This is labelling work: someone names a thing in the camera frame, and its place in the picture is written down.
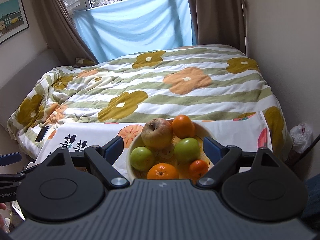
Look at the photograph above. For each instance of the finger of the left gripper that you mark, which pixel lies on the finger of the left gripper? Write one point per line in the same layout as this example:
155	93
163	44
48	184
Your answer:
10	158
25	177

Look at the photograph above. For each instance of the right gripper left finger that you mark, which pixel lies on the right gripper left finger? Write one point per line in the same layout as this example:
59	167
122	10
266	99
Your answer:
100	160

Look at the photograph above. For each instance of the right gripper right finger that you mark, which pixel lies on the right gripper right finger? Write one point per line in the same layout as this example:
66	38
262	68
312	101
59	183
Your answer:
226	161

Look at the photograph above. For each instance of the green apple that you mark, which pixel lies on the green apple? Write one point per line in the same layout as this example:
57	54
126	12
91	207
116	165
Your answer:
142	159
187	150

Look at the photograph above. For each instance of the large orange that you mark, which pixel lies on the large orange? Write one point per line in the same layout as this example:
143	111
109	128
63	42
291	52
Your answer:
183	127
162	171

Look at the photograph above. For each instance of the small mandarin in bowl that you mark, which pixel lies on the small mandarin in bowl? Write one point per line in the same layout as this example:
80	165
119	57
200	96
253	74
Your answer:
197	169

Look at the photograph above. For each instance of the white fruit-print cloth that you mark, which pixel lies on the white fruit-print cloth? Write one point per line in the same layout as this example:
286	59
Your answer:
249	134

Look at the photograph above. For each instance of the green apple in bowl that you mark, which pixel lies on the green apple in bowl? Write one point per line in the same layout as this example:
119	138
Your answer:
187	150

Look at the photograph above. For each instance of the black smartphone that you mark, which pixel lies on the black smartphone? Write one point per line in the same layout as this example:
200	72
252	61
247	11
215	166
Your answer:
42	133

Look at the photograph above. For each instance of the cream ceramic fruit bowl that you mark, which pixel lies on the cream ceramic fruit bowl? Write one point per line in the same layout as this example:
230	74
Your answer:
167	155

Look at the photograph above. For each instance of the large yellowish apple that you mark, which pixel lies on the large yellowish apple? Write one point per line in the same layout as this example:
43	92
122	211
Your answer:
157	134

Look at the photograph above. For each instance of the large orange in bowl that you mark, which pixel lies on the large orange in bowl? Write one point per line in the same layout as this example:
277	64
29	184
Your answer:
162	171

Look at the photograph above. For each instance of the grey headboard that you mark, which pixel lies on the grey headboard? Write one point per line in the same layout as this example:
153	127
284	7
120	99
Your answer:
18	87

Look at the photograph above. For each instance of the white plastic bag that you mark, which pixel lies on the white plastic bag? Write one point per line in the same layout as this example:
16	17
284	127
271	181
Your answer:
301	137

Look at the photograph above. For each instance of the floral striped duvet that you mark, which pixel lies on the floral striped duvet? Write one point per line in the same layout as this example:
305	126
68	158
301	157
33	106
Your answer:
209	82

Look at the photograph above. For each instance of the brown left curtain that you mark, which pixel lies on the brown left curtain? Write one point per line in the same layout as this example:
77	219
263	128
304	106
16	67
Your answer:
59	31

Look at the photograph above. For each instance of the brown curtain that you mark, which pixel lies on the brown curtain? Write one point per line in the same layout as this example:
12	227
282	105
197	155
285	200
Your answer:
218	22
59	31

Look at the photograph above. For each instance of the light blue window sheet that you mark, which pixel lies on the light blue window sheet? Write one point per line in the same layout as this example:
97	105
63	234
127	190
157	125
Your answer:
133	26

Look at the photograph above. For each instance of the brown right curtain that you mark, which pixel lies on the brown right curtain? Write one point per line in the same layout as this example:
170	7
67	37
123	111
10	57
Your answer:
218	22

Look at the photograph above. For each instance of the framed picture on wall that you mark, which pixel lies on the framed picture on wall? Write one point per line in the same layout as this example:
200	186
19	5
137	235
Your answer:
13	19

